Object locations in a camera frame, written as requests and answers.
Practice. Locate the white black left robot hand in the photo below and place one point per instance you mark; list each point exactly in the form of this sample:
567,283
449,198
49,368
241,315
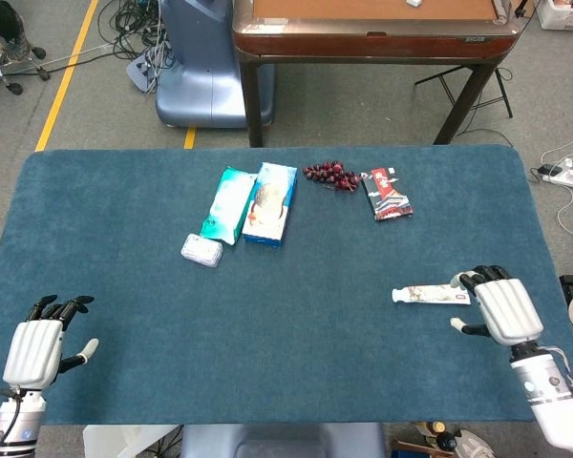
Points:
31,353

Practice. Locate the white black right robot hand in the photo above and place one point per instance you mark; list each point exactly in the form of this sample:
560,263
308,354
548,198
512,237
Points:
506,307

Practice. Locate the white printed toothpaste tube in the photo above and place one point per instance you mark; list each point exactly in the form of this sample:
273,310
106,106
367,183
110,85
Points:
425,294

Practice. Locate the blue grey own robot base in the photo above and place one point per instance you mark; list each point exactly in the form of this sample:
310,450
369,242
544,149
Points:
282,441

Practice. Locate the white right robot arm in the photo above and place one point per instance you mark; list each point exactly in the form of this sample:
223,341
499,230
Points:
544,386

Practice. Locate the white floor box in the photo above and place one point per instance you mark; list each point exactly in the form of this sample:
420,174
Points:
119,441

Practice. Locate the white power strip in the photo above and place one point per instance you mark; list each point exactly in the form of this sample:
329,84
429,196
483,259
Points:
561,175

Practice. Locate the dark bottles on floor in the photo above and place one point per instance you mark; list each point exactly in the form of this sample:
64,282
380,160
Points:
437,436

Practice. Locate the dark printed card box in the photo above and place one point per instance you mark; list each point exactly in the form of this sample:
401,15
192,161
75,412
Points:
387,195

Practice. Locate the small clear pocket tissue pack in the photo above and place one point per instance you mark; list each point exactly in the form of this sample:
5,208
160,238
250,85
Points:
200,249

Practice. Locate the dark red grape bunch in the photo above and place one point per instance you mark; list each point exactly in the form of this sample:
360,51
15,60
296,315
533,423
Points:
334,175

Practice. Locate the blue felt table cover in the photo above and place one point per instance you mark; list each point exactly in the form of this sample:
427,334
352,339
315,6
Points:
267,334

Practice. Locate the green wet wipes pack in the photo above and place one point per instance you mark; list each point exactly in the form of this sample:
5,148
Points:
227,205

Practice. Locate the white storage crate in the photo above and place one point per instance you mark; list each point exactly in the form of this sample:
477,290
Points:
563,14

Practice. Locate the brown mahjong table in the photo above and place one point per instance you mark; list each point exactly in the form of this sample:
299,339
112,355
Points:
363,43

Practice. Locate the black wheeled office chair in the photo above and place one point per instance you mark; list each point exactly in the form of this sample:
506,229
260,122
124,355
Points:
5,52

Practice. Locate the white mahjong tile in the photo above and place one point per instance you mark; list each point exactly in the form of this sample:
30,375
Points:
414,3

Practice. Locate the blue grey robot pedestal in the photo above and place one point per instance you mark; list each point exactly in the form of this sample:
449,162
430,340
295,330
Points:
196,71

